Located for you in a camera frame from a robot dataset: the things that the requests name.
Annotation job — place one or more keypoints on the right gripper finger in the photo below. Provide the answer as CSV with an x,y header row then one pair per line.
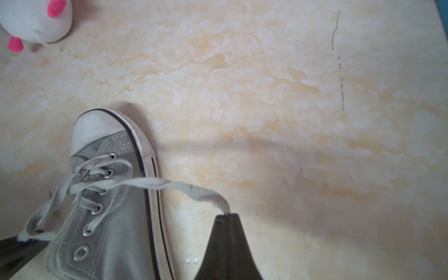
x,y
228,256

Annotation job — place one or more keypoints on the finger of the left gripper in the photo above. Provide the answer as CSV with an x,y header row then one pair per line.
x,y
16,254

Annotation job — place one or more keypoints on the grey canvas sneaker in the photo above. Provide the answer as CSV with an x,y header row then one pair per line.
x,y
113,232

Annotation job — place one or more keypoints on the grey shoelace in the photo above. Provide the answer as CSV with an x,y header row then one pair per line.
x,y
150,183

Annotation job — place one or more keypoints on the white pink plush toy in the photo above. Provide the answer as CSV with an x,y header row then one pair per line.
x,y
35,21

